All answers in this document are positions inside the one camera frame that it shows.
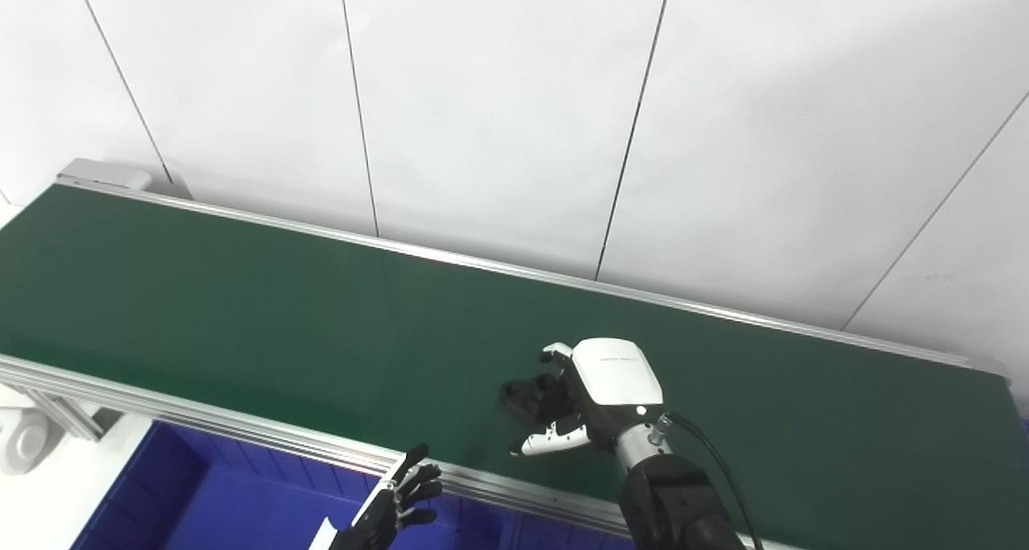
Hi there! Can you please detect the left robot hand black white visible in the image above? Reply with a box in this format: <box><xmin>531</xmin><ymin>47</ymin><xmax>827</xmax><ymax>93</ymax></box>
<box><xmin>309</xmin><ymin>443</ymin><xmax>444</xmax><ymax>550</ymax></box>

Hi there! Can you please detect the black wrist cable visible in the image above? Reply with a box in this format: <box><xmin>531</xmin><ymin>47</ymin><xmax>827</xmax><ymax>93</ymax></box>
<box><xmin>653</xmin><ymin>411</ymin><xmax>765</xmax><ymax>550</ymax></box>

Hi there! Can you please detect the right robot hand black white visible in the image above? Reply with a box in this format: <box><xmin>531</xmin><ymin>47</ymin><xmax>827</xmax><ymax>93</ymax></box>
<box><xmin>510</xmin><ymin>338</ymin><xmax>671</xmax><ymax>464</ymax></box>

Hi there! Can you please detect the black flanged metal part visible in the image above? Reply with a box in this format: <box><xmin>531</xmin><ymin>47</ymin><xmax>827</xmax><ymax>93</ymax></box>
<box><xmin>498</xmin><ymin>374</ymin><xmax>573</xmax><ymax>429</ymax></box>

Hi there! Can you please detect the white conveyor leg bracket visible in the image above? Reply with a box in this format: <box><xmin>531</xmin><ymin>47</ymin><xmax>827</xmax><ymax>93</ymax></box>
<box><xmin>0</xmin><ymin>405</ymin><xmax>55</xmax><ymax>477</ymax></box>

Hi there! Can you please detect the blue plastic bin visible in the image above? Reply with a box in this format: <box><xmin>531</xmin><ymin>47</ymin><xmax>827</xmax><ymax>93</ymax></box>
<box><xmin>71</xmin><ymin>421</ymin><xmax>636</xmax><ymax>550</ymax></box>

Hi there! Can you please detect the green conveyor belt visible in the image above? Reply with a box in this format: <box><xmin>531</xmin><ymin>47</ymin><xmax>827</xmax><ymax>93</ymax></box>
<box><xmin>0</xmin><ymin>158</ymin><xmax>1012</xmax><ymax>550</ymax></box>
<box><xmin>0</xmin><ymin>183</ymin><xmax>1029</xmax><ymax>550</ymax></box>

